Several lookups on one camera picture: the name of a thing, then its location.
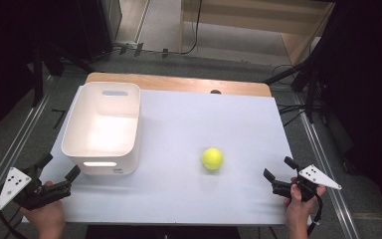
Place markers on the white table mat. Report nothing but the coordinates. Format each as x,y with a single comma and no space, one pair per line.
212,199

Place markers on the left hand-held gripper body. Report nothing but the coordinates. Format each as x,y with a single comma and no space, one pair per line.
13,187

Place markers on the black metal stand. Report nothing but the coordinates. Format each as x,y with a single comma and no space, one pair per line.
38,79

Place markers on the light wooden frame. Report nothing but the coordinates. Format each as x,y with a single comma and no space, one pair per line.
245,8

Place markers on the dark round table grommet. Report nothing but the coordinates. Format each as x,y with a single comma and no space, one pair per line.
215,91

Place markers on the black tripod stand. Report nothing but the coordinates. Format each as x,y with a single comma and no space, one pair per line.
308,86

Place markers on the white plastic storage bin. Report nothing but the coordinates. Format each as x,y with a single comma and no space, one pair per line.
102,132

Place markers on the yellow tennis ball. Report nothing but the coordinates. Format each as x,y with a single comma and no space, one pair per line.
212,158

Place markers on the black curtain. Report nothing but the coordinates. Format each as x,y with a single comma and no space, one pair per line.
371,99
6,66

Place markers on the dark cabinet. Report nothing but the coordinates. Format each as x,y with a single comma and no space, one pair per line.
93,30

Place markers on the wooden table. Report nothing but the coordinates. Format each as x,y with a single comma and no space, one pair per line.
179,83

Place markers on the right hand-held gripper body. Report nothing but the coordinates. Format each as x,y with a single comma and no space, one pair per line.
315,177

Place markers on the person's left hand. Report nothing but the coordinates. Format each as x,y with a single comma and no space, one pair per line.
48,217

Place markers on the person's right hand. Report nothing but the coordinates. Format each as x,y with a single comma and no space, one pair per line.
296,209

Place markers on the aluminium floor rail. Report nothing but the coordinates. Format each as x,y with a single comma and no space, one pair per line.
312,132
10,152

